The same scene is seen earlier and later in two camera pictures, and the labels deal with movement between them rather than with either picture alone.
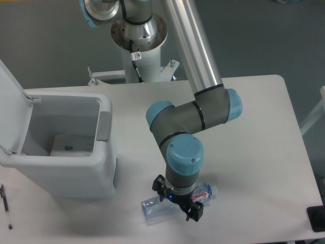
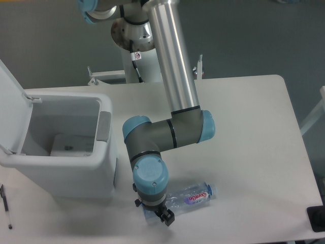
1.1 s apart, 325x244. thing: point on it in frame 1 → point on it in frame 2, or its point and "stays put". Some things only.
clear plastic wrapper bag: [73, 145] stays put
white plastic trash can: [68, 144] stays put
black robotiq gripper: [183, 201] → [168, 217]
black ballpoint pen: [2, 193] stays put
